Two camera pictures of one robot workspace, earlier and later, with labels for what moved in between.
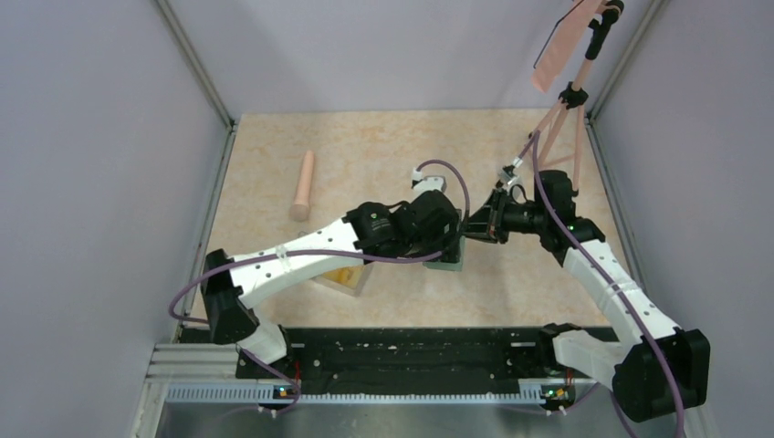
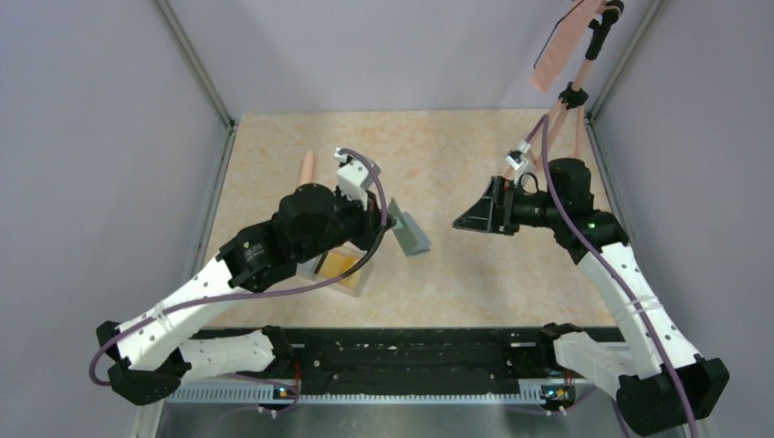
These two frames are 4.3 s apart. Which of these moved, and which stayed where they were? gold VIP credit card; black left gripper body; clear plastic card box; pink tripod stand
Moved: black left gripper body
Stayed: gold VIP credit card; clear plastic card box; pink tripod stand
